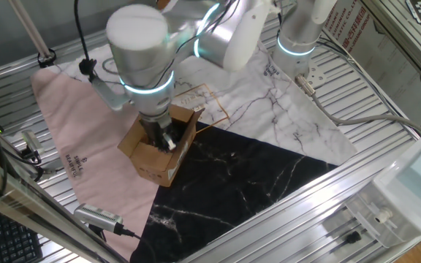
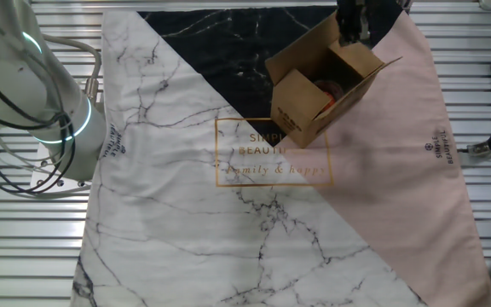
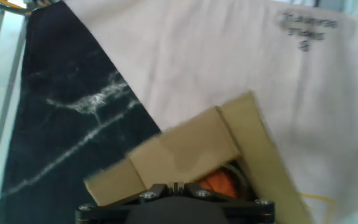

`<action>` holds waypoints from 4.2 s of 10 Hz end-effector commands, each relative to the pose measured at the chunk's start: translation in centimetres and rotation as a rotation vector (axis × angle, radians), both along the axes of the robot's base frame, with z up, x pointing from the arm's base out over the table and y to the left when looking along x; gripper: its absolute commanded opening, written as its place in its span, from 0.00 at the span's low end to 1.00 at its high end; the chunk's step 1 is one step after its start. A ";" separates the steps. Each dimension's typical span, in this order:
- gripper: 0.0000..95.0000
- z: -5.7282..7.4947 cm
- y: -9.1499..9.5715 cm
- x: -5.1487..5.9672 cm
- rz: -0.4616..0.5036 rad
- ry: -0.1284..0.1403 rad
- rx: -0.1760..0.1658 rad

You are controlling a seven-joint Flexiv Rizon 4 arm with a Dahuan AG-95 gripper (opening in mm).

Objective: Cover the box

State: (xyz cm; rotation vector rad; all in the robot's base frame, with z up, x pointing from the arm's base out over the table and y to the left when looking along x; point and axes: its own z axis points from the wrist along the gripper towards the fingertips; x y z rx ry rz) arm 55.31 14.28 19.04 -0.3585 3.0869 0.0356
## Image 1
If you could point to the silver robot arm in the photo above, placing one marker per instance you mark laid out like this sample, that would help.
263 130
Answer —
141 44

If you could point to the black keyboard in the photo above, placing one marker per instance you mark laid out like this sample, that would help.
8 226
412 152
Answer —
9 241

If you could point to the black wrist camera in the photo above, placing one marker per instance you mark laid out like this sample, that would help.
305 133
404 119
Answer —
87 68

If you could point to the black round plug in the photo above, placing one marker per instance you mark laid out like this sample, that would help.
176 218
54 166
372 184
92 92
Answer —
353 237

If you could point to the grey metal pole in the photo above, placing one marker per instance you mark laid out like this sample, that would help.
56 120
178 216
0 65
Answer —
31 33

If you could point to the silver ribbed camera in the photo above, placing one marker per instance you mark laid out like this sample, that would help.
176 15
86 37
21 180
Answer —
97 217

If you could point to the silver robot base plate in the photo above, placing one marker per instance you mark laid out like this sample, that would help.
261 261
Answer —
316 75

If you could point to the aluminium frame bar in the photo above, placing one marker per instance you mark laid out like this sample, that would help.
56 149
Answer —
31 208

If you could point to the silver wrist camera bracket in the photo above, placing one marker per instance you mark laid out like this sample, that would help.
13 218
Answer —
110 96

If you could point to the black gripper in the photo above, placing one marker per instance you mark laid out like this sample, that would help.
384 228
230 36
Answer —
156 127

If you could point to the board with red print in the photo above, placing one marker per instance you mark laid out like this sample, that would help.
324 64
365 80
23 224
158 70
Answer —
386 58

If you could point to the small camera on mount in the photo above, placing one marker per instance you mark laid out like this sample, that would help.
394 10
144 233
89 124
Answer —
32 142

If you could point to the marble pink black tablecloth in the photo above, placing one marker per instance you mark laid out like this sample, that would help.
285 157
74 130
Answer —
232 190

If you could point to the brown cardboard box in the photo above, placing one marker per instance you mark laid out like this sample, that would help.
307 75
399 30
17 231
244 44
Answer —
152 166

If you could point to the clear plastic box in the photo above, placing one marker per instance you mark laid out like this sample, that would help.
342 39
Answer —
404 197

